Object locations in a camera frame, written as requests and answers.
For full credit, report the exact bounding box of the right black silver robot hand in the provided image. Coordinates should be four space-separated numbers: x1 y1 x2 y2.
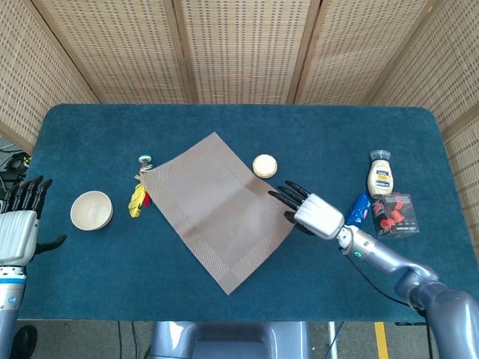
267 180 346 240

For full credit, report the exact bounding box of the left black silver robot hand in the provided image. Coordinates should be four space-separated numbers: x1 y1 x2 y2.
0 175 67 267

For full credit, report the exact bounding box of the beige round bowl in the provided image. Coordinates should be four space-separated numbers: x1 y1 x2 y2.
70 190 114 231

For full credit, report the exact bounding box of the woven beige placemat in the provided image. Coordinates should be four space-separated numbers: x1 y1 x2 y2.
138 131 300 296

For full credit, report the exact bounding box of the blue snack packet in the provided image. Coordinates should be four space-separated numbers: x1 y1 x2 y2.
344 191 373 227

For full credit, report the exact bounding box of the squeeze mayonnaise bottle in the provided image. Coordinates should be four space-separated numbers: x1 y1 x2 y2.
366 149 397 199

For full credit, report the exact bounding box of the clear box with red items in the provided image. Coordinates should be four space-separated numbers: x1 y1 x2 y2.
370 191 420 240

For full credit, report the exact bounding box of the blue felt table cover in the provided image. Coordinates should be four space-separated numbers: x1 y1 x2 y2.
0 103 479 323

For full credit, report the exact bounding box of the black base wheel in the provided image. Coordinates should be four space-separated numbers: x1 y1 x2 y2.
14 325 38 359

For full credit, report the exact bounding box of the white table leg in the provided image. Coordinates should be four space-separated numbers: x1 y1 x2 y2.
327 321 339 359

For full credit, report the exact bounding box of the colourful feather shuttlecock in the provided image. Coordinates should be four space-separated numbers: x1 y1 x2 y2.
128 154 154 218

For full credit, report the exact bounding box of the blue-grey robot torso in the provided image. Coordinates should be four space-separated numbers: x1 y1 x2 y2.
149 320 312 359

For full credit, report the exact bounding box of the floor cables and power strip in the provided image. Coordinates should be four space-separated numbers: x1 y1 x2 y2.
0 144 33 188

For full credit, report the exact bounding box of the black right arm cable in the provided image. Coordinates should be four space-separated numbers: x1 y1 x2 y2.
338 246 427 311

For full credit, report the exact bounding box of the blue floor cable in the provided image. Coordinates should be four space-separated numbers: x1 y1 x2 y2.
329 321 347 359

